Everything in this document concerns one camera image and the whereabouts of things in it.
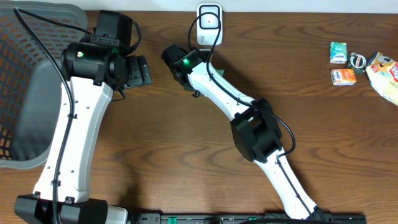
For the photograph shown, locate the grey plastic mesh basket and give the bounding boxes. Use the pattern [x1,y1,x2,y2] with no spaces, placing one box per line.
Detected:
[1,1,88,169]

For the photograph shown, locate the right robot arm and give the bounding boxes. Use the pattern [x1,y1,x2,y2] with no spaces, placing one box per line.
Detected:
[161,44,317,220]

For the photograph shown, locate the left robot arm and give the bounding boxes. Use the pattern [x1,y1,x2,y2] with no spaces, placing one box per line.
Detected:
[14,10,152,223]

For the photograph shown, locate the teal tissue pack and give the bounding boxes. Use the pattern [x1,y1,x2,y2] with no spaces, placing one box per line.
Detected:
[330,42,348,64]

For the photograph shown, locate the Zam-Buk ointment tin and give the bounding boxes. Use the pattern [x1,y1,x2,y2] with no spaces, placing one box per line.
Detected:
[346,52,368,75]

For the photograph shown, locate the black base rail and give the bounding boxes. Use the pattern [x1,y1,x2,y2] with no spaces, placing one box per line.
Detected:
[128,213,368,224]

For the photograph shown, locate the white barcode scanner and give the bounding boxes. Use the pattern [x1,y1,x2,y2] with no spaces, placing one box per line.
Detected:
[197,3,223,45]

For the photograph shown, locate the black left camera cable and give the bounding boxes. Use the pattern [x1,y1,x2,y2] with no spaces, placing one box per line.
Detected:
[12,7,94,224]

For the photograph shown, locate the orange tissue pack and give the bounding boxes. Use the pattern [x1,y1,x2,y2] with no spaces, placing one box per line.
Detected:
[330,68,356,86]

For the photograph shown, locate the large yellow wipes packet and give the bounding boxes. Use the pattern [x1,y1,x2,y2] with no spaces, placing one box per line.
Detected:
[366,52,397,105]

